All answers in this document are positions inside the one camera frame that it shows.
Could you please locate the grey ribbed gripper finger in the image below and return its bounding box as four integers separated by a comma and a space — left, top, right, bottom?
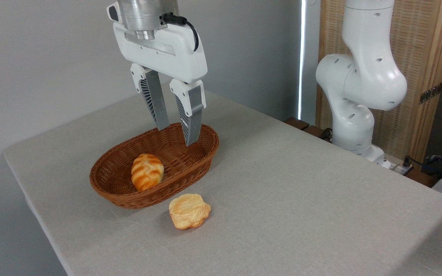
169, 79, 206, 147
130, 63, 170, 131

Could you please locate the grey linen tablecloth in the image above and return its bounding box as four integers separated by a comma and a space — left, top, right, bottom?
2, 90, 442, 276

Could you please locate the black power plug cable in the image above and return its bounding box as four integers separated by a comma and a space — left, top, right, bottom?
402, 155, 436, 170

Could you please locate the pale flower-shaped bread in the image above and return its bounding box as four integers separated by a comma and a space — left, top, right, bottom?
168, 193, 211, 230

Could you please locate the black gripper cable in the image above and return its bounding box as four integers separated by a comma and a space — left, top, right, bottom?
161, 13, 200, 52

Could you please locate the wooden rattan folding screen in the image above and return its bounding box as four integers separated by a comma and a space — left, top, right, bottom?
316, 0, 442, 165

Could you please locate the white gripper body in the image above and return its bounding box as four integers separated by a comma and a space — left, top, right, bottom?
107, 2, 208, 84

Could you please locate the brown woven wicker basket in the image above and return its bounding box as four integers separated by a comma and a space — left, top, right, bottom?
89, 123, 219, 209

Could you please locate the striped golden bread roll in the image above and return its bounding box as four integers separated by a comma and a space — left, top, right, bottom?
131, 153, 165, 192

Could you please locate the metal screen hinge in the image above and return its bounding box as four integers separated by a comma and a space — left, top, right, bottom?
419, 82, 442, 105

